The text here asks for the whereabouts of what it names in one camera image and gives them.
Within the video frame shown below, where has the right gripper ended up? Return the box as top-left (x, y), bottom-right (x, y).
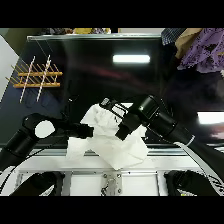
top-left (114, 114), bottom-right (138, 141)

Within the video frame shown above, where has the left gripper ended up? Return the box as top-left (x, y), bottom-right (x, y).
top-left (70, 122), bottom-right (95, 140)

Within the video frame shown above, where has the white long-sleeved shirt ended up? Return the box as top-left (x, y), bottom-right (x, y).
top-left (65, 103), bottom-right (150, 171)

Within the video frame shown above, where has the white beaded clothes hanger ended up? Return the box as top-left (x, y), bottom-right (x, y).
top-left (18, 55), bottom-right (36, 104)
top-left (35, 54), bottom-right (52, 103)

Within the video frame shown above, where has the yellow wooden hanger rack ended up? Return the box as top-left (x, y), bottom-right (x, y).
top-left (4, 59), bottom-right (64, 90)

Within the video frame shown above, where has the yellow garment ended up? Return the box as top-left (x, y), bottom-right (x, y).
top-left (73, 28), bottom-right (112, 35)

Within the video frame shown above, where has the dark checked garment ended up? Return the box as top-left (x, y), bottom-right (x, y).
top-left (160, 28), bottom-right (188, 46)

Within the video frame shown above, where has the tan garment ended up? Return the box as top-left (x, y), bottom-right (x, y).
top-left (174, 28), bottom-right (204, 60)

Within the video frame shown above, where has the purple garment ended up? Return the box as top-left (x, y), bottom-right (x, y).
top-left (176, 28), bottom-right (224, 75)

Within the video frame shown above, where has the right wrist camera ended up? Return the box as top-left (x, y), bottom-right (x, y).
top-left (99, 97), bottom-right (128, 118)

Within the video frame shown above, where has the black cable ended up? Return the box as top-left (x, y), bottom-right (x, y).
top-left (0, 137), bottom-right (65, 195)

